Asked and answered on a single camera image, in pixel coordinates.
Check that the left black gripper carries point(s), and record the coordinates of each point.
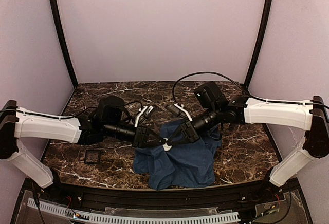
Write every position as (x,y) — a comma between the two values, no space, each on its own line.
(140,136)

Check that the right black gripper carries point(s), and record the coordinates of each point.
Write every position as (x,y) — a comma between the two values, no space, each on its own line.
(190,132)

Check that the blue garment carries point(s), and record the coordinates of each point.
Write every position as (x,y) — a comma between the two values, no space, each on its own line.
(188,165)

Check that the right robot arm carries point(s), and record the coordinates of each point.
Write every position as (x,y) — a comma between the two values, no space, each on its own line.
(309,116)

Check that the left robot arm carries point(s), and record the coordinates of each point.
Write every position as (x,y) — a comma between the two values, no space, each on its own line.
(109,119)

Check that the black square box lower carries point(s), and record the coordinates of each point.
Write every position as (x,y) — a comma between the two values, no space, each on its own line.
(92,156)

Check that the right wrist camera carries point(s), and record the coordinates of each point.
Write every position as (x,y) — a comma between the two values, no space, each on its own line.
(178,111)

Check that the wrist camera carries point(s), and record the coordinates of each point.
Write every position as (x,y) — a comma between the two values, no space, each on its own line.
(144,112)
(178,111)

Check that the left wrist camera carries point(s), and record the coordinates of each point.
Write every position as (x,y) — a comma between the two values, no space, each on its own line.
(144,112)

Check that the black front rail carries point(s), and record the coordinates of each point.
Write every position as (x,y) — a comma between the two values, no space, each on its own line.
(236,196)

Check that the white slotted cable duct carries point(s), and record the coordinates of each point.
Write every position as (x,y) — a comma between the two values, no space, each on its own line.
(115,215)

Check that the right black frame post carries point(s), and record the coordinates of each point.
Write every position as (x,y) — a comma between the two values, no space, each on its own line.
(258,42)

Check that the black frame post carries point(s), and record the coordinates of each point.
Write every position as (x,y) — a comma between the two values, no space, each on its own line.
(62,41)
(258,42)

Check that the left black frame post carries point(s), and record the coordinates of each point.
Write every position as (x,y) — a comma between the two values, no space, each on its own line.
(62,41)

